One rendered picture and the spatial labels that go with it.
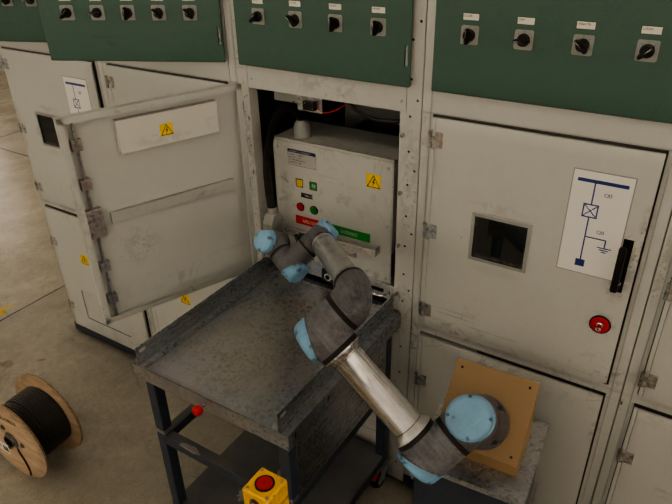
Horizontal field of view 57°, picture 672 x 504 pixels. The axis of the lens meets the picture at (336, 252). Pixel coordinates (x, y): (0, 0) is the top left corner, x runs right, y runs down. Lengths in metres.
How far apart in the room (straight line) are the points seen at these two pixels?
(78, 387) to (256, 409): 1.74
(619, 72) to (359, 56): 0.71
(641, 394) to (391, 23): 1.29
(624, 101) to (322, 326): 0.92
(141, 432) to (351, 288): 1.75
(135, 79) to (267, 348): 1.17
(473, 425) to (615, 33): 0.99
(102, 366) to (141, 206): 1.52
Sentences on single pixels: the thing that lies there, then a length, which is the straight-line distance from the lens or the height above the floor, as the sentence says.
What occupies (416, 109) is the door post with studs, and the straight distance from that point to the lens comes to 1.88.
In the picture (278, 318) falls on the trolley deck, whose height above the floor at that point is 0.85.
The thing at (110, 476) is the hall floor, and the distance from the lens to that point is 2.97.
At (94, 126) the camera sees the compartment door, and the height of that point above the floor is 1.53.
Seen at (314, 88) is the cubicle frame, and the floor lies 1.60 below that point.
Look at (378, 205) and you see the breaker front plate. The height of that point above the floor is 1.22.
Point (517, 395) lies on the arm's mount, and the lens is 1.83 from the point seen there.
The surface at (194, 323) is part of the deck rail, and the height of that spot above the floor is 0.85.
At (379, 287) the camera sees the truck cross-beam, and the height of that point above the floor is 0.90.
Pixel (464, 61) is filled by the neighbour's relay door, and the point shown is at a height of 1.74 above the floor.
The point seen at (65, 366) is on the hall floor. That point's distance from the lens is 3.63.
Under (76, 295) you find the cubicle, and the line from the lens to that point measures 3.66.
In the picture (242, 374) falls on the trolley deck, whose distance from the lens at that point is 1.98.
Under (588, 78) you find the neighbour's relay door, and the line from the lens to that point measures 1.68.
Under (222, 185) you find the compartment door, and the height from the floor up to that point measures 1.23.
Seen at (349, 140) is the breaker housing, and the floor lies 1.39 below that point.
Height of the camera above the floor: 2.12
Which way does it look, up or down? 30 degrees down
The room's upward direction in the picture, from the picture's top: 1 degrees counter-clockwise
